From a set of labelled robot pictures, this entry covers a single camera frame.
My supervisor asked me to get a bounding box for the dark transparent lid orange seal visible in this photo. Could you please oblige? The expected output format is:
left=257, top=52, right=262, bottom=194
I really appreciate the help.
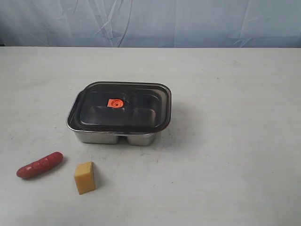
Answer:
left=68, top=81, right=172, bottom=134

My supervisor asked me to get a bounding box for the yellow cheese block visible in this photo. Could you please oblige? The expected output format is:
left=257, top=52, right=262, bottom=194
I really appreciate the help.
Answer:
left=74, top=161, right=95, bottom=194

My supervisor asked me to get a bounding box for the red sausage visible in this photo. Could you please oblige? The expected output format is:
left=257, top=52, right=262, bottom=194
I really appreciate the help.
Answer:
left=16, top=152, right=63, bottom=179

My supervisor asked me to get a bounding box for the stainless steel lunch box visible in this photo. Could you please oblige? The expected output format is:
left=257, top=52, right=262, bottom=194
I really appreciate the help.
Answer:
left=66, top=91, right=160, bottom=146

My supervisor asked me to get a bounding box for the blue-grey backdrop cloth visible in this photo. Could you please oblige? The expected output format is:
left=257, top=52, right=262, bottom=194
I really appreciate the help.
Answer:
left=0, top=0, right=301, bottom=48

